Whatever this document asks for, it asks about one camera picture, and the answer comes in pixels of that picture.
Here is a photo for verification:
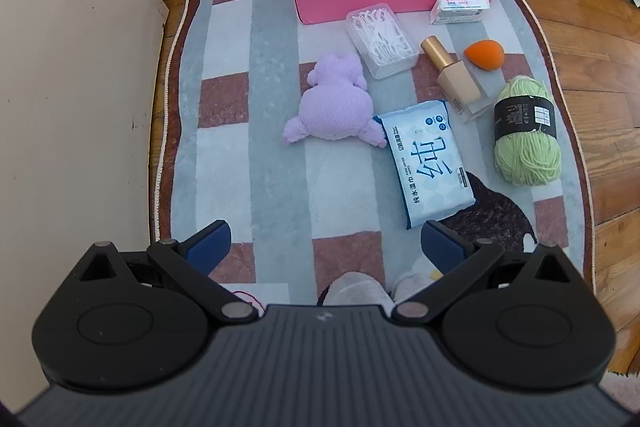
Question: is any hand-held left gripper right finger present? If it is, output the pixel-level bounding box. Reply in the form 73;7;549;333
391;221;583;327

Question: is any clear floss pick container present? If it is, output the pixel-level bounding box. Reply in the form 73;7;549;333
346;2;420;80

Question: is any blue wet wipes pack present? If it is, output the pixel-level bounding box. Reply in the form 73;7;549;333
372;99;476;230

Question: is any orange makeup sponge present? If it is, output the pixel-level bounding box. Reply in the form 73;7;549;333
463;39;502;72

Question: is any checked oval rug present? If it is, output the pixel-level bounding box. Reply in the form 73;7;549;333
150;0;596;308

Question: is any person's left foot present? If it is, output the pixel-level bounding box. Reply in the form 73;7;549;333
319;272;397;308

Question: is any purple plush toy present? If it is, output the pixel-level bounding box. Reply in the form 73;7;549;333
282;53;388;148

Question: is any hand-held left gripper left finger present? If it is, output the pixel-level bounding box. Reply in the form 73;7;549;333
80;219;260;327

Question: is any small white tissue pack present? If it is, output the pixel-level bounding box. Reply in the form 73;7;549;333
430;0;491;26

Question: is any person's foot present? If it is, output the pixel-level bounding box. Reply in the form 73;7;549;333
319;272;397;308
392;257;442;304

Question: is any green yarn ball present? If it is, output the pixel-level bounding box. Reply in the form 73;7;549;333
492;76;563;186

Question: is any person's right foot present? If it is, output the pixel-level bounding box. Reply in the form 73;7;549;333
392;257;442;304

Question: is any gold cap foundation bottle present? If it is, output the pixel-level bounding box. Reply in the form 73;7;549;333
420;35;493;125

